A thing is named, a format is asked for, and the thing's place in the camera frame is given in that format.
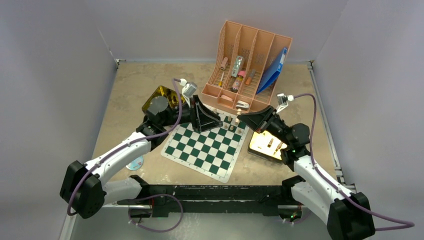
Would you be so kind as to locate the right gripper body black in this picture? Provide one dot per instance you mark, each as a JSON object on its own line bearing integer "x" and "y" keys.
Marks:
{"x": 276, "y": 127}

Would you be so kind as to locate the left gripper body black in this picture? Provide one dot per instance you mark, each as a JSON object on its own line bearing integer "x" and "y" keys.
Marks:
{"x": 193, "y": 110}

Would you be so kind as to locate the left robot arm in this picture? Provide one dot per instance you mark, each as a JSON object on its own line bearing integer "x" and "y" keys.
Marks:
{"x": 84, "y": 184}

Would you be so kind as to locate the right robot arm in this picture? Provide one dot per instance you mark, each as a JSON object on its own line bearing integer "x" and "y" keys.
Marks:
{"x": 344, "y": 213}

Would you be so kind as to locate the gold tin with dark pieces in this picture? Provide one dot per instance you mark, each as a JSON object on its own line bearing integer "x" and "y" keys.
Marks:
{"x": 163, "y": 101}

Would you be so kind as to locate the gold tin with white pieces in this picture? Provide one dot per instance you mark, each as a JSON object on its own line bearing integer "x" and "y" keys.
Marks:
{"x": 266, "y": 146}

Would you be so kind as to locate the green white chess board mat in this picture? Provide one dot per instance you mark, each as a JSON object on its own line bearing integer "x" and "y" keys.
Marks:
{"x": 213, "y": 153}

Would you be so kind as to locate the white stapler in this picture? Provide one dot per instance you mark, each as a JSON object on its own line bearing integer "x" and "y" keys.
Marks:
{"x": 244, "y": 106}

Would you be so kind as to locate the pink capped bottle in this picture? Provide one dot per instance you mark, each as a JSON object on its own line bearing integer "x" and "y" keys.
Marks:
{"x": 238, "y": 81}

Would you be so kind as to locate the blue folder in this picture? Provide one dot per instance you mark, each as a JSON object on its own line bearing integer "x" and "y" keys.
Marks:
{"x": 273, "y": 71}

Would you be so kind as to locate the grey box in organizer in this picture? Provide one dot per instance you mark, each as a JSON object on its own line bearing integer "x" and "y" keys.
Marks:
{"x": 237, "y": 66}

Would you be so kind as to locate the pink desk organizer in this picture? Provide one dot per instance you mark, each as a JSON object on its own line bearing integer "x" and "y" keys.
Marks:
{"x": 259, "y": 49}

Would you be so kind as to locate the white blue round disc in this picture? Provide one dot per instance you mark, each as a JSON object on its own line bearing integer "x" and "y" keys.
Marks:
{"x": 135, "y": 164}

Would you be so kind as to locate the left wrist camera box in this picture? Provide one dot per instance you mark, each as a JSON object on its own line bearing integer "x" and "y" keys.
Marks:
{"x": 188, "y": 89}

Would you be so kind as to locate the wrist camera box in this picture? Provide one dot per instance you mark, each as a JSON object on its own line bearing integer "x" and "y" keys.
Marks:
{"x": 283, "y": 101}
{"x": 188, "y": 89}

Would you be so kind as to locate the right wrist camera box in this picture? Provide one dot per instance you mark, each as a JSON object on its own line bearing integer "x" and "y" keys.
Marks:
{"x": 283, "y": 101}

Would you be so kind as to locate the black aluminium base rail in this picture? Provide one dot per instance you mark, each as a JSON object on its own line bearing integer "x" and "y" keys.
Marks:
{"x": 267, "y": 200}

